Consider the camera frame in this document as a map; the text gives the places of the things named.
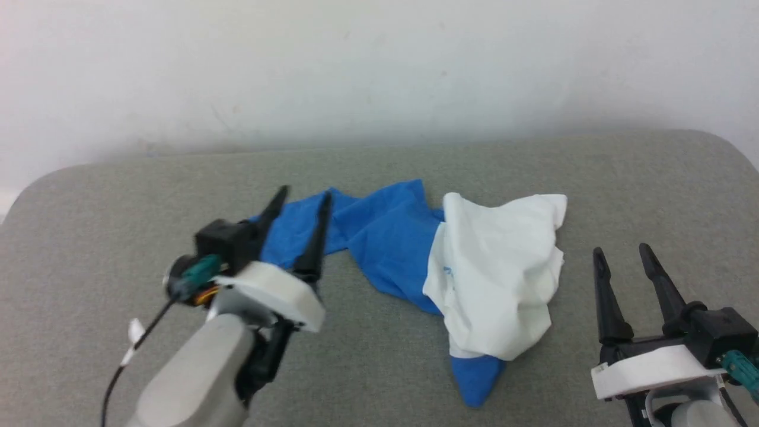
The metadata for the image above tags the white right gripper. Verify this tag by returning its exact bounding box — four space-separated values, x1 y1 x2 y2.
591 243 728 417

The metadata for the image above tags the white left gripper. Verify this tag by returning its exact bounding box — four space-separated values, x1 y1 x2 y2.
211 185 333 333

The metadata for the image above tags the blue and white shirt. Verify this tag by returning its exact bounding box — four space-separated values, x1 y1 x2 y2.
249 179 568 409

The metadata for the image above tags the grey fabric sofa cushion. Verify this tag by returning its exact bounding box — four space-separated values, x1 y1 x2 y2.
0 129 759 427

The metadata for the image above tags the teal left cable connector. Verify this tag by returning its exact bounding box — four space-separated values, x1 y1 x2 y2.
180 255 222 286

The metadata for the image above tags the teal cable connector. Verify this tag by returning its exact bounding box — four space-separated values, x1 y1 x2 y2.
719 349 759 399
180 255 222 286

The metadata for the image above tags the white right arm cable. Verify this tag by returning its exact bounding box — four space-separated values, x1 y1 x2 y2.
644 388 672 427

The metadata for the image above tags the teal right cable connector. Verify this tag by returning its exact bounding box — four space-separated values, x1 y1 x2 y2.
719 349 759 399

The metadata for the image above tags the white cable tag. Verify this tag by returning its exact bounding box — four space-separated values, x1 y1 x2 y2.
121 318 146 366

